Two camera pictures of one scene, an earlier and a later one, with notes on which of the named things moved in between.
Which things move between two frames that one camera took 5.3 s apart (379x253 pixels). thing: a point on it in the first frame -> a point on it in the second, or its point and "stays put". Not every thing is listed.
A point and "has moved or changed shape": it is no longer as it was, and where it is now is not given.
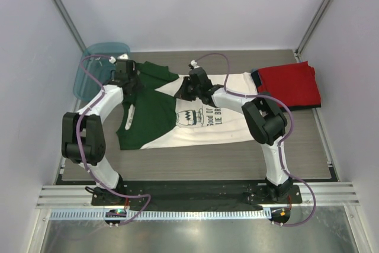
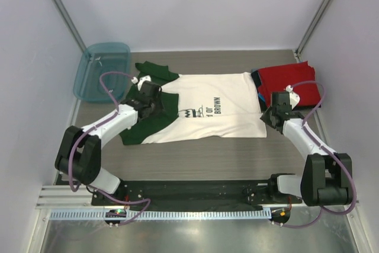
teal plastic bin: (95, 67) stays put
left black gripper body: (137, 85) -> (156, 107)
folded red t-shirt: (293, 85) stays put
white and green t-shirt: (153, 116) has moved or changed shape
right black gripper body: (188, 92) -> (267, 117)
